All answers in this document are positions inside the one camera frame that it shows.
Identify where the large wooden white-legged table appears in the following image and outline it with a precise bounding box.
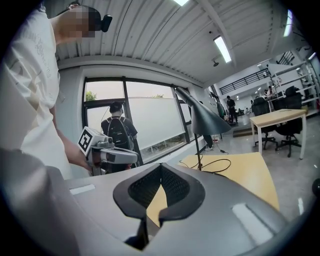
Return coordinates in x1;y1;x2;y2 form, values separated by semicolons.
249;108;308;161

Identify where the black desk lamp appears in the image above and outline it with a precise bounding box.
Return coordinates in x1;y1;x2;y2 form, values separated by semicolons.
174;86;233;173

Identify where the person's left forearm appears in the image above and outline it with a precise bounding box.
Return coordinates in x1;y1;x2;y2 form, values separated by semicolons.
54;127;92;173

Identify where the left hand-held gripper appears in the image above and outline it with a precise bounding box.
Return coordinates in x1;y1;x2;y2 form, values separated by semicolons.
77;126;140;176

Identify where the small wooden side table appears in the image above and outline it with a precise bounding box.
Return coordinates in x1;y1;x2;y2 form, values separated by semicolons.
146;151;280;228

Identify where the black office chair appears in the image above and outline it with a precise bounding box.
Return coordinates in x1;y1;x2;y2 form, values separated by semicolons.
274;86;304;158
250;96;279;151

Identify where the black mezzanine railing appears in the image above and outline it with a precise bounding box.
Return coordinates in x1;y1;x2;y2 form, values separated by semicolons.
219;68;273;96

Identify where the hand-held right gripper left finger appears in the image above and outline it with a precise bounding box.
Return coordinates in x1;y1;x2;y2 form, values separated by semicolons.
64;161;163;243

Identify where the person's white t-shirt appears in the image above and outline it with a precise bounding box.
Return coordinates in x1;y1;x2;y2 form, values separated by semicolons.
0;4;73;181

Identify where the white storage shelving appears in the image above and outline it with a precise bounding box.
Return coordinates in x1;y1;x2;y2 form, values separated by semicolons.
269;59;320;112

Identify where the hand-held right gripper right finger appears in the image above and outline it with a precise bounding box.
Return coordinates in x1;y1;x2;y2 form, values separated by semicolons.
147;161;291;256

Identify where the black shell backpack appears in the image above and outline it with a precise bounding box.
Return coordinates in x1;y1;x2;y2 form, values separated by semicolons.
107;116;131;151

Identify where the black framed window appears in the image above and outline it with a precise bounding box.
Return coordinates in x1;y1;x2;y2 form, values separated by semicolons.
83;76;201;166

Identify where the person's left hand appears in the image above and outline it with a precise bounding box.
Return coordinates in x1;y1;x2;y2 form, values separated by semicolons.
83;153;102;173

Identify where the black head-worn camera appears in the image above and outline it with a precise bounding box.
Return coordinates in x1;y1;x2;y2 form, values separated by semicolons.
99;14;113;33

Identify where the black cable coil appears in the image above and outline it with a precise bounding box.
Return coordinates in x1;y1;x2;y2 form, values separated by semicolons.
178;158;232;179

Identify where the person's head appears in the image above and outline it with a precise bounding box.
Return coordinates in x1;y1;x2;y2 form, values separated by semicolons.
53;2;103;46

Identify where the wooden step platform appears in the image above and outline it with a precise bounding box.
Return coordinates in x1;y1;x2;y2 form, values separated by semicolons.
231;124;253;138

